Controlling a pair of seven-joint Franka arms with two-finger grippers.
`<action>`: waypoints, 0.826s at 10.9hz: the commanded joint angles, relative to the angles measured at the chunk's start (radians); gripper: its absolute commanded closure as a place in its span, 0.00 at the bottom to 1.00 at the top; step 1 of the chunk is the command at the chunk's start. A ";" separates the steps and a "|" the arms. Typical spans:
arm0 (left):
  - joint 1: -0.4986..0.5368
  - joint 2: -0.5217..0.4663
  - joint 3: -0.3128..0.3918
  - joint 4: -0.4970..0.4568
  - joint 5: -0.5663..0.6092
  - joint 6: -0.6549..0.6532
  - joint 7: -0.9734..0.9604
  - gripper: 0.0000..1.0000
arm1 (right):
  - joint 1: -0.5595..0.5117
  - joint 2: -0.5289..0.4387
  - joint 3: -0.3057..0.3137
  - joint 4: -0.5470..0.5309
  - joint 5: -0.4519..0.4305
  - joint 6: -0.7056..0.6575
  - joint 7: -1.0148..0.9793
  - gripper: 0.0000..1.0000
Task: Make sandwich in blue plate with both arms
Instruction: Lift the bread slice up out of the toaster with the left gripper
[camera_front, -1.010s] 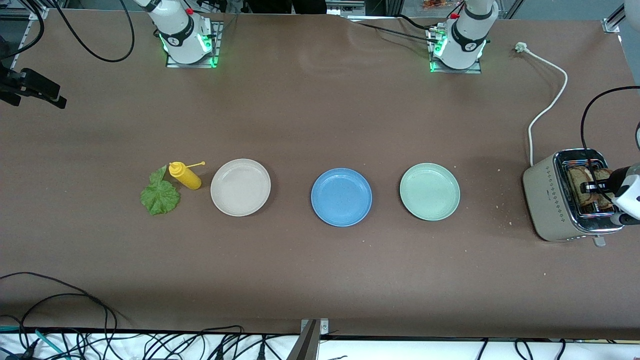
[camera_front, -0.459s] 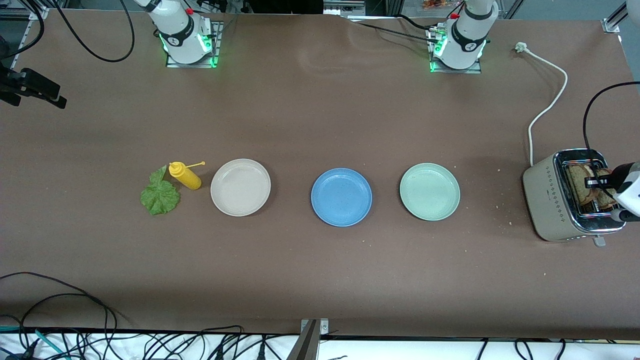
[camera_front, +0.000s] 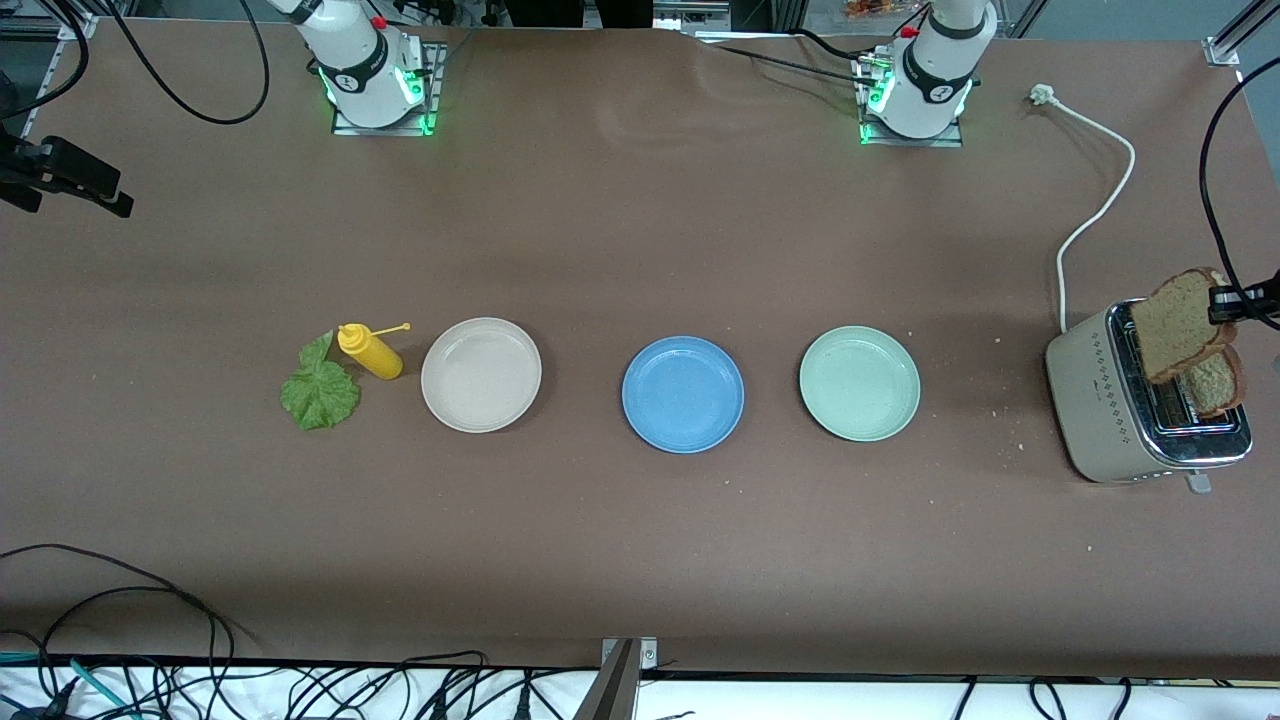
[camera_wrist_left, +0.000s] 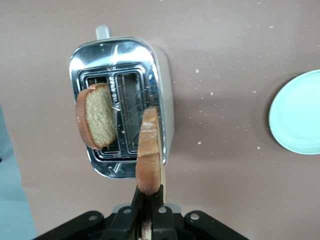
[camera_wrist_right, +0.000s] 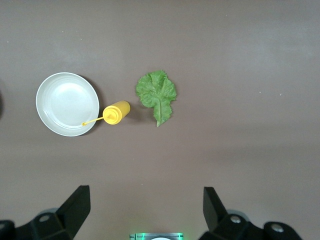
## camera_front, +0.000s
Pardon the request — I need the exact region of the brown bread slice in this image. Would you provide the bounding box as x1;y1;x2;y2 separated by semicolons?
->
1180;345;1248;419
1130;268;1239;385

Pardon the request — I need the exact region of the green lettuce leaf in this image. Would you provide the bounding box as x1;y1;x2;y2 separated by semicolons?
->
280;331;362;432

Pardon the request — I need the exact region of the yellow mustard squeeze bottle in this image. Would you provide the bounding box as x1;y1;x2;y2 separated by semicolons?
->
337;321;412;381

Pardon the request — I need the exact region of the pale green plate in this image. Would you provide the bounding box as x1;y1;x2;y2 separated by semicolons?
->
798;325;922;443

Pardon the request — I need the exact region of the beige plate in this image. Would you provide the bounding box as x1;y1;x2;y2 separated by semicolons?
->
420;317;543;434

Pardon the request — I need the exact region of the blue plate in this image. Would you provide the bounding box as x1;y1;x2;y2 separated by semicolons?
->
621;335;746;455

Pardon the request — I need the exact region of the beige chrome toaster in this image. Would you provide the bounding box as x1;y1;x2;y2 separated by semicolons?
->
1044;296;1254;494

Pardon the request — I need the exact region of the aluminium frame profile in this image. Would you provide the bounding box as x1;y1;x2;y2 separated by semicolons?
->
0;0;98;41
1203;0;1280;69

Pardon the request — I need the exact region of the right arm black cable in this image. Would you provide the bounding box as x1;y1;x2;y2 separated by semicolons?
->
0;0;273;126

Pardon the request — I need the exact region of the white toaster power cable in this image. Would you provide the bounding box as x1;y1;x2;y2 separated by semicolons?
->
1030;84;1138;336

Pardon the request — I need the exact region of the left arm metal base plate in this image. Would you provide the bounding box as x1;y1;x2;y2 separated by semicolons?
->
857;50;966;149

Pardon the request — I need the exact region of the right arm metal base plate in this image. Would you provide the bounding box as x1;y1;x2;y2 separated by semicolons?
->
330;42;446;137

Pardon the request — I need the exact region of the teal cable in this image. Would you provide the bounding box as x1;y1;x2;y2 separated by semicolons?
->
0;654;136;720

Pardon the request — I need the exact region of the metal frame bracket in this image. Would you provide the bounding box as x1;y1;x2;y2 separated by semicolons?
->
573;637;659;720

